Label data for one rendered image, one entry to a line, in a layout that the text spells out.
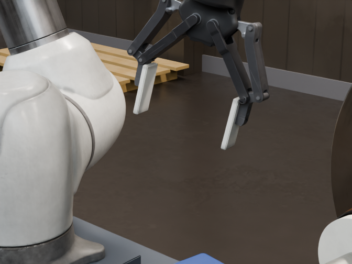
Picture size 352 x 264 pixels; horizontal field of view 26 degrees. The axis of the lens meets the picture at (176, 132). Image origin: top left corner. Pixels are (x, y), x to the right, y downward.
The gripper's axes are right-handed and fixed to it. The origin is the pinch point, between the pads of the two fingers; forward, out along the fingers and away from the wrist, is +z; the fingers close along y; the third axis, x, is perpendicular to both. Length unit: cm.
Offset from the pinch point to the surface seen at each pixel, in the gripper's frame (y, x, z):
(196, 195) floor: 73, -198, 106
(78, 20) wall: 303, -431, 116
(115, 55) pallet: 229, -373, 115
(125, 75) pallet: 191, -325, 109
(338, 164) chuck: -25.0, 18.9, -8.9
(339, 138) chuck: -24.3, 19.0, -11.5
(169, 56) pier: 191, -383, 104
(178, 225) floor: 65, -167, 106
